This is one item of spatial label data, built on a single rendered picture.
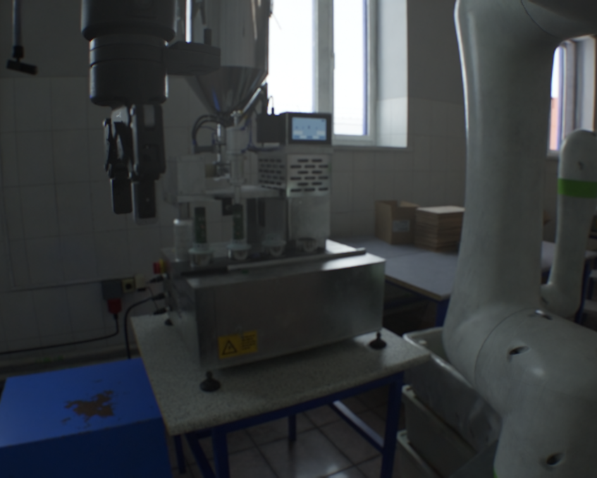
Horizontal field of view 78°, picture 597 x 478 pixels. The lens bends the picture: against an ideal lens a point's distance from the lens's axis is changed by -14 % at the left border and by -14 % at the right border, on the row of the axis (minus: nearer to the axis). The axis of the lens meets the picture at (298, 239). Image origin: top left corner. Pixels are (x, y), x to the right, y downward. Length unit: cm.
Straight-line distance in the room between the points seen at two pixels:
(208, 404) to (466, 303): 72
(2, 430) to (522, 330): 131
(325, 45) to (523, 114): 318
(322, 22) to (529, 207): 326
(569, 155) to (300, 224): 82
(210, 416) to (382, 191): 263
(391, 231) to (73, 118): 207
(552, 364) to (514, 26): 33
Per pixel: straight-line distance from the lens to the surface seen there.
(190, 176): 125
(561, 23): 45
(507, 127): 50
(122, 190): 48
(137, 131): 36
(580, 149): 124
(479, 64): 52
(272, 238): 123
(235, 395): 110
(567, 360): 42
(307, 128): 134
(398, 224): 281
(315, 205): 137
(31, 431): 138
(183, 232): 129
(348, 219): 320
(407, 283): 202
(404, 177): 351
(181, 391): 114
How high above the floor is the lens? 133
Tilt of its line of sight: 11 degrees down
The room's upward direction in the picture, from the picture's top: straight up
